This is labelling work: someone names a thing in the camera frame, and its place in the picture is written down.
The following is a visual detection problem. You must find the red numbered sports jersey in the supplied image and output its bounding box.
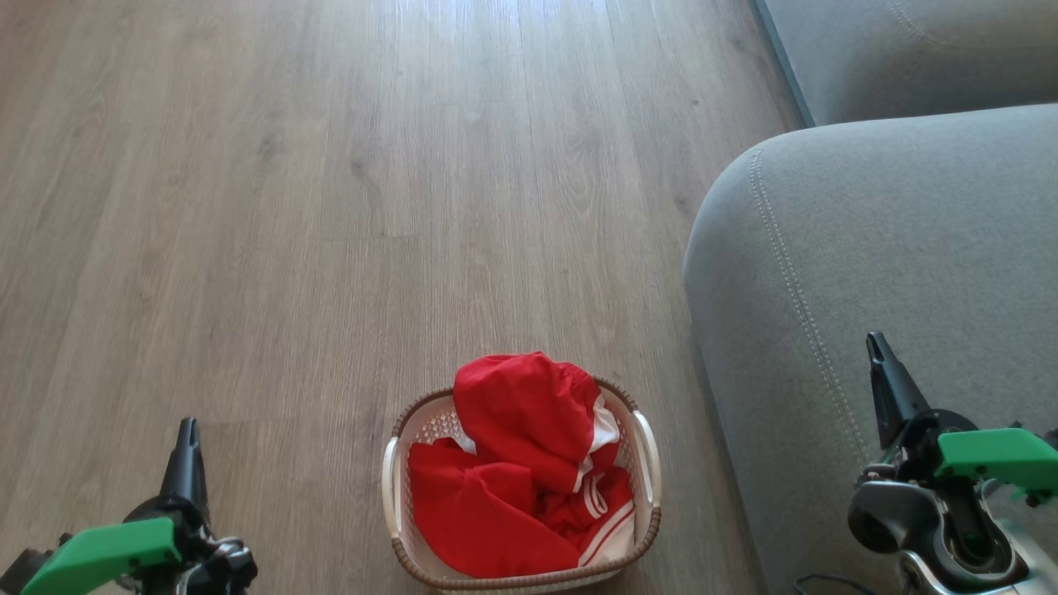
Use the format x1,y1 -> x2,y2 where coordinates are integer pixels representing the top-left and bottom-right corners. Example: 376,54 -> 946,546
408,438 -> 636,579

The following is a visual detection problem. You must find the white plastic laundry basket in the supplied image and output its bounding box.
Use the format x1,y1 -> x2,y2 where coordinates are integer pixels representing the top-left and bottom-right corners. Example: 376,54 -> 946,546
382,376 -> 663,593

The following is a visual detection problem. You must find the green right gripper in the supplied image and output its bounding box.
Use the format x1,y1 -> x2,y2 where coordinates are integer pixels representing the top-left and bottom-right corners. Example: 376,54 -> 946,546
865,331 -> 1058,507

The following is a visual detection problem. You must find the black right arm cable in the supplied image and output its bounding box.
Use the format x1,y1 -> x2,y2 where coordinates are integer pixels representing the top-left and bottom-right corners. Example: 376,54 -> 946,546
793,573 -> 879,595

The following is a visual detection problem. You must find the grey sofa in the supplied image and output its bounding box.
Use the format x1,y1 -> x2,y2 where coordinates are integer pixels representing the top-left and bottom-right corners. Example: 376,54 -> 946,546
684,103 -> 1058,595

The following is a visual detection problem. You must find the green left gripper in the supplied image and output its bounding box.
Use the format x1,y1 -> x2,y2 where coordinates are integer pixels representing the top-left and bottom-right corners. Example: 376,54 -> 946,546
21,417 -> 258,595

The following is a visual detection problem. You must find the red jersey with lettering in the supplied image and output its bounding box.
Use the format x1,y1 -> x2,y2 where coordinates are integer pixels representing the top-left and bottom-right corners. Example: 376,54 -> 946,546
453,351 -> 622,494

